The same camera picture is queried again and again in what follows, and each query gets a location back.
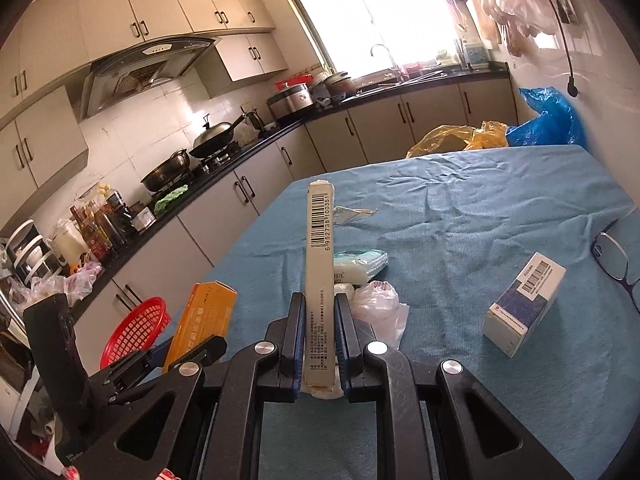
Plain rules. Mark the red plastic mesh basket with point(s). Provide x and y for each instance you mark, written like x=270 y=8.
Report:
x=130 y=330

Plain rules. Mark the silver rice cooker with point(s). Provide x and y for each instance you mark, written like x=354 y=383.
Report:
x=290 y=102

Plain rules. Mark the white kettle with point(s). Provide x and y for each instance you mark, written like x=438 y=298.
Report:
x=70 y=245

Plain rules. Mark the pink and white plastic bag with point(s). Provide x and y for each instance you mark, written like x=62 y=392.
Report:
x=80 y=280

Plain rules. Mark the orange cardboard box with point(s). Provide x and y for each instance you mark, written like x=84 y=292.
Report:
x=205 y=315

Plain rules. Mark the long white medicine box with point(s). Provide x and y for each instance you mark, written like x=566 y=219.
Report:
x=320 y=260

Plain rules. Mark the chrome faucet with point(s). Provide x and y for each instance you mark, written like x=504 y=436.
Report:
x=392 y=57

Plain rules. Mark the red and white wrapper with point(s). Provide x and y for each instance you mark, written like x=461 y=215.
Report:
x=165 y=475

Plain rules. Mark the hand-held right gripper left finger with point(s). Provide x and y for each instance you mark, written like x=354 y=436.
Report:
x=300 y=340

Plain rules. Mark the clear plastic wrapper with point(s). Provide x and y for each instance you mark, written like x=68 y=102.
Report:
x=350 y=212

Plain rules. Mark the black wok with lid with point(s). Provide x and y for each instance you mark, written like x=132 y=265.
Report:
x=212 y=137

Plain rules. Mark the stacked cooking pots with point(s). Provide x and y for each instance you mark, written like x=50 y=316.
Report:
x=332 y=85

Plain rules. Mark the beige base cabinets black countertop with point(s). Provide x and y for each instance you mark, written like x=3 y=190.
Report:
x=200 y=230

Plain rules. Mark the hanging plastic bags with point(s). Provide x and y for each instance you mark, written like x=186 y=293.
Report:
x=515 y=0

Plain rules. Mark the purple framed glasses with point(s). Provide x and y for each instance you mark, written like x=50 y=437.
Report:
x=607 y=252

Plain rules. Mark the blue plastic bag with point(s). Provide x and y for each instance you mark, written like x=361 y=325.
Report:
x=550 y=120

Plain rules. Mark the yellow plastic bag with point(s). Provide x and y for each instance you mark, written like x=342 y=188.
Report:
x=450 y=140

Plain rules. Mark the green cloth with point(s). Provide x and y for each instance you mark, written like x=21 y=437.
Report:
x=170 y=197

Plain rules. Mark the green and white box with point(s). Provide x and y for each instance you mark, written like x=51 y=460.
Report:
x=475 y=55

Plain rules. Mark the white and blue medicine box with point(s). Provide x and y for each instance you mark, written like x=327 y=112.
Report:
x=520 y=310

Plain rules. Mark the row of condiment bottles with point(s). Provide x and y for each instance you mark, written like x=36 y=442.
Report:
x=100 y=230

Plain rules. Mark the beige upper cabinets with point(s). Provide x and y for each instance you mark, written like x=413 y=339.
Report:
x=100 y=10

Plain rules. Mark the white dish rack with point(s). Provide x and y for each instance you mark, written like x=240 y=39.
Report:
x=30 y=255

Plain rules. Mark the kitchen window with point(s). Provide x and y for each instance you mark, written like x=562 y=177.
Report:
x=380 y=15

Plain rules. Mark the white plastic wrap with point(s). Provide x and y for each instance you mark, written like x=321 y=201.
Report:
x=375 y=310

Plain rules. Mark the green and white tissue pack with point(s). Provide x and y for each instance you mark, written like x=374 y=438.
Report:
x=360 y=262

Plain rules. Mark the dark frying pan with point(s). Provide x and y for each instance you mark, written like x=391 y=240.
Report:
x=165 y=170

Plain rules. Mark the gas stove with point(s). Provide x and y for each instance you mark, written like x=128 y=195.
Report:
x=210 y=162

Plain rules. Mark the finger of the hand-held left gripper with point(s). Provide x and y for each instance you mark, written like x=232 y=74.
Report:
x=205 y=352
x=145 y=365

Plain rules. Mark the range hood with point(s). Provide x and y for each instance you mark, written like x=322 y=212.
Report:
x=145 y=70

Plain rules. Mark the red basin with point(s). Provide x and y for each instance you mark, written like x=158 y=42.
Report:
x=295 y=80

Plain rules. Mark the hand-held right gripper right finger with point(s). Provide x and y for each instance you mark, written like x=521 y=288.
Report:
x=341 y=340

